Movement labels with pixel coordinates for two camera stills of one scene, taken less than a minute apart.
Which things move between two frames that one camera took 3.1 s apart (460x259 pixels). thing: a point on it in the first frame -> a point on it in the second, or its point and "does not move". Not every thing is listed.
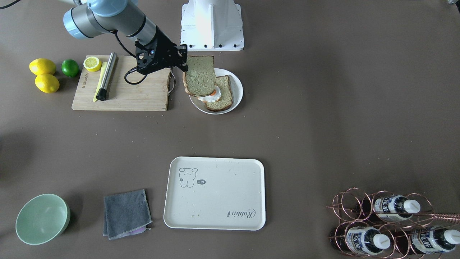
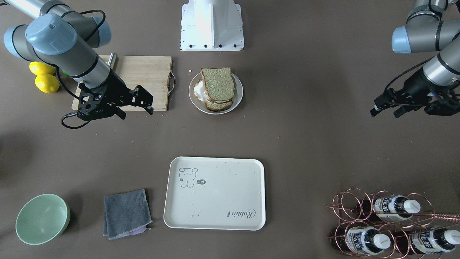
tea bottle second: (362, 240) does not move
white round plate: (237, 89) does not move
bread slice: (200, 79) -> (219, 83)
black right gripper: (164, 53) -> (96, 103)
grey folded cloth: (125, 214) does not move
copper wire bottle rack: (383, 225) does not move
